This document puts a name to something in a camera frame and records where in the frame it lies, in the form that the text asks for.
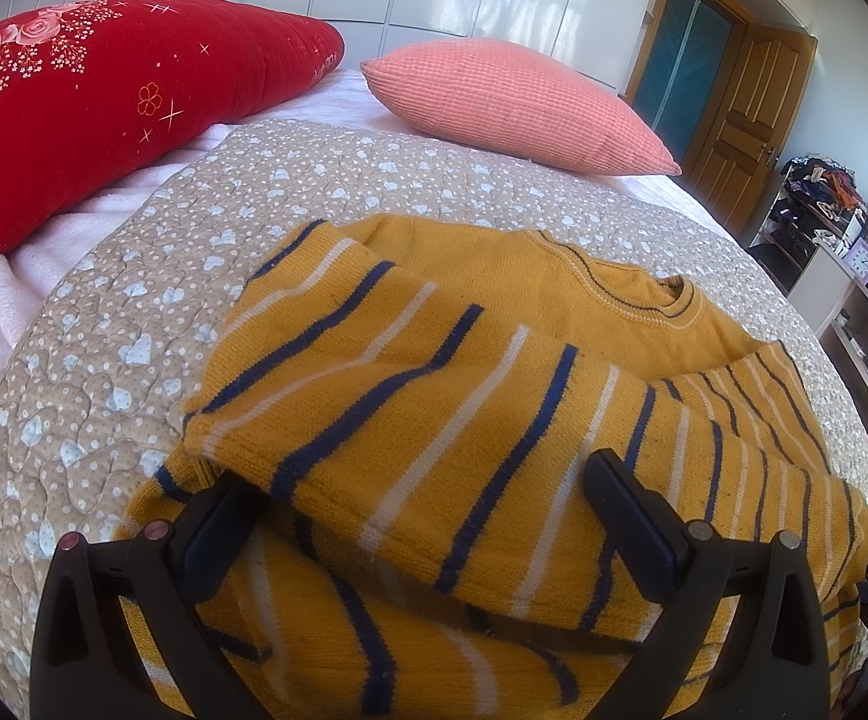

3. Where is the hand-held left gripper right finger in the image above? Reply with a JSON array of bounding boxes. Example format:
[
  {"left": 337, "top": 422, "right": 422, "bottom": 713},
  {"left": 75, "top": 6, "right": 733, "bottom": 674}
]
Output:
[{"left": 582, "top": 448, "right": 832, "bottom": 720}]

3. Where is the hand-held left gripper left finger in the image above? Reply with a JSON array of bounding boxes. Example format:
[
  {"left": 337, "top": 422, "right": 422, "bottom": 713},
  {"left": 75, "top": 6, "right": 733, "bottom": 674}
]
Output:
[{"left": 29, "top": 474, "right": 266, "bottom": 720}]

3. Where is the yellow striped knit sweater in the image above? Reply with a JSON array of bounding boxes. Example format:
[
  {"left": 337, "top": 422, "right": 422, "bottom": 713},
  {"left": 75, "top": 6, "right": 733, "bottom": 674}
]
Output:
[{"left": 115, "top": 214, "right": 868, "bottom": 720}]

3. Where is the beige dotted quilt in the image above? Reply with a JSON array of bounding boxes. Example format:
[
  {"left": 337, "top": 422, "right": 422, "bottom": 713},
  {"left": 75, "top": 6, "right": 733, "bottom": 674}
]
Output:
[{"left": 0, "top": 118, "right": 868, "bottom": 720}]

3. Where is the white cabinet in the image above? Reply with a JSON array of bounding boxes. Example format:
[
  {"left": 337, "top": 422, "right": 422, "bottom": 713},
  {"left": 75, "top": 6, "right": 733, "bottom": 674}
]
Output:
[{"left": 749, "top": 229, "right": 868, "bottom": 451}]

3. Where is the shelf with clutter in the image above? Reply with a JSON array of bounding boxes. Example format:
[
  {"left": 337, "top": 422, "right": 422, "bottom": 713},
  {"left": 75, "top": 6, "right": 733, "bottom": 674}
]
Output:
[{"left": 767, "top": 156, "right": 866, "bottom": 241}]

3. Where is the wooden door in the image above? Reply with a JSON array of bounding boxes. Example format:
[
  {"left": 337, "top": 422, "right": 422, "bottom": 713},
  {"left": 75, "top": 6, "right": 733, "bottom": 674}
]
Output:
[{"left": 684, "top": 22, "right": 817, "bottom": 237}]

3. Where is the pink ribbed pillow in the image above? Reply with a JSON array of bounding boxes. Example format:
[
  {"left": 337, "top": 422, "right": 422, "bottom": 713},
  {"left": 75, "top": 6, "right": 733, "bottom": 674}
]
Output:
[{"left": 360, "top": 37, "right": 684, "bottom": 177}]

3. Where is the red floral pillow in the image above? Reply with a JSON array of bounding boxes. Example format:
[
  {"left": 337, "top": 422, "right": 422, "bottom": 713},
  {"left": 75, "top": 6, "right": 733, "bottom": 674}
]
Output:
[{"left": 0, "top": 0, "right": 346, "bottom": 301}]

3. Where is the teal glass door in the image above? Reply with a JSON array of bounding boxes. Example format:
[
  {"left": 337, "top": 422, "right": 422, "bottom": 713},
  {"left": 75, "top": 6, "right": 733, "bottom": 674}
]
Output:
[{"left": 632, "top": 0, "right": 750, "bottom": 158}]

